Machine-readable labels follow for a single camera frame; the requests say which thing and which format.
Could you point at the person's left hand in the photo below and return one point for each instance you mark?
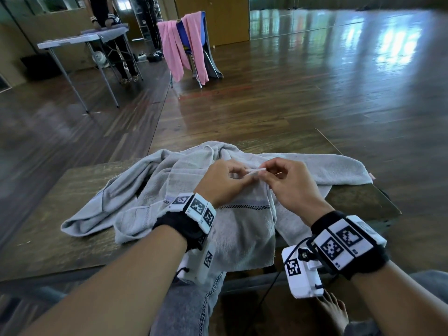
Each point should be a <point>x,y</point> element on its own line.
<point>224,181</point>

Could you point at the person's bare foot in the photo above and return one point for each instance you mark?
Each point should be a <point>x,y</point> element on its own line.
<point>334,311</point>

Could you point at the black left wrist marker band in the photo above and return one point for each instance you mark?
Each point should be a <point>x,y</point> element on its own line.
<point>189,216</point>

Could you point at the grey terry towel checkered stripe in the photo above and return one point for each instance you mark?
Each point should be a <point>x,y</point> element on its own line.
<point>245,234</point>

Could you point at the blue chair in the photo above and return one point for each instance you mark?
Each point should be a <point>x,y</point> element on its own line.
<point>182,34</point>

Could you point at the person's right forearm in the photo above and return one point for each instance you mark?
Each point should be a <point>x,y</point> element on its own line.
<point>395,304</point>

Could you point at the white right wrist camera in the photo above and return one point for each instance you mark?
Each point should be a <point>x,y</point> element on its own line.
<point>301,276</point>

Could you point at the grey folding table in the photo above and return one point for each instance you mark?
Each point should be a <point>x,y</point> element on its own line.
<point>70,40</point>

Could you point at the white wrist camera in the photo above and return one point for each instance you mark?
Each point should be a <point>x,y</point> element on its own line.
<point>197,265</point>
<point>301,276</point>

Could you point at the grey terry towel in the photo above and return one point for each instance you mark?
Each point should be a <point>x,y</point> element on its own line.
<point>332,167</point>

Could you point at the white floor fan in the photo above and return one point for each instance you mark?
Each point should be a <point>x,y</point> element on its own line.
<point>100,59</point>

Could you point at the pink cloth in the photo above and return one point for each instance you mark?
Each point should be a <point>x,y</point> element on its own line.
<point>196,48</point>
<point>171,52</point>

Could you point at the yellow wooden door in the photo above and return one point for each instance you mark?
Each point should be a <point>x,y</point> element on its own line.
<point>227,20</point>

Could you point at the person's right hand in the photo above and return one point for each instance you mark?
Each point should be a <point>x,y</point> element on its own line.
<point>294,188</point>

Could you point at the black shoes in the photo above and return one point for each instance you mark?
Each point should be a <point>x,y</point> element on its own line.
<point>154,56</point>

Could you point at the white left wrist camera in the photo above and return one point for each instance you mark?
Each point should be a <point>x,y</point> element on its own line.
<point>197,265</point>

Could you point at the person's grey jeans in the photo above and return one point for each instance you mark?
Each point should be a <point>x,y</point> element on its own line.
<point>185,311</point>

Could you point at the light grey smooth towel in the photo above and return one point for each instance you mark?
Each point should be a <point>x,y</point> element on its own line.
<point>105,206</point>

